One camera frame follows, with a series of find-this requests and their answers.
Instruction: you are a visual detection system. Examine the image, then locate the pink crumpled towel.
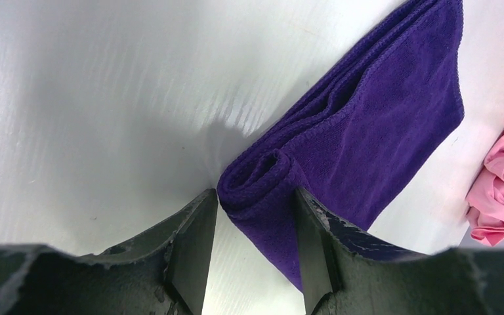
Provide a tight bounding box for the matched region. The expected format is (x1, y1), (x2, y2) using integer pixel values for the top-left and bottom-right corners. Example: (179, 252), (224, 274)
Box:
(465, 134), (504, 246)

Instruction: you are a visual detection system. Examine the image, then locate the purple towel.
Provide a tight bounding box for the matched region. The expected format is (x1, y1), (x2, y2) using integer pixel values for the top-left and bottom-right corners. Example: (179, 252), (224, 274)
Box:
(217, 1), (464, 288)

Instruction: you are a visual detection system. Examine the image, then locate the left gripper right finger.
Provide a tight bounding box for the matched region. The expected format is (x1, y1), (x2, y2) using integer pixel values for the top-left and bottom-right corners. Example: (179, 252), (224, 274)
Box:
(294, 188), (504, 314)

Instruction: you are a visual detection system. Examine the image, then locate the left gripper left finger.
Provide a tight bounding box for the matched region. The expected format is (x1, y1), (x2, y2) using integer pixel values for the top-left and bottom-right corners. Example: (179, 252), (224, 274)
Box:
(0, 189), (218, 314)

